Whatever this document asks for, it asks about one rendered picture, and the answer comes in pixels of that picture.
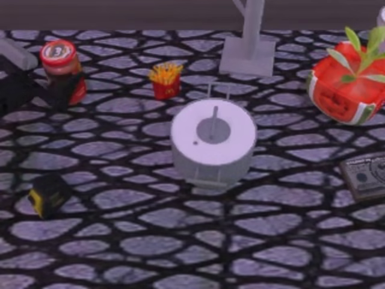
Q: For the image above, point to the grey banknote stack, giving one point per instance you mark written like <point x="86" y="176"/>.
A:
<point x="365" y="177"/>

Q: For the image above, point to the white round rack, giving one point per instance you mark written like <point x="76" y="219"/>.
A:
<point x="213" y="143"/>

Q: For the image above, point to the red lidded jar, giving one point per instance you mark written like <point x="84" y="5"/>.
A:
<point x="61" y="72"/>

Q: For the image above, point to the red french fries box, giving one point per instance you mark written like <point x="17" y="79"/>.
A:
<point x="166" y="84"/>

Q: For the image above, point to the watermelon pattern plant pot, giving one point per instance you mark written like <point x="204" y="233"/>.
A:
<point x="346" y="90"/>

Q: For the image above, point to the black and yellow box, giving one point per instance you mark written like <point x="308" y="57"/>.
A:
<point x="50" y="196"/>

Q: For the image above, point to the grey camera stand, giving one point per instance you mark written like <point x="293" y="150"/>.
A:
<point x="248" y="54"/>

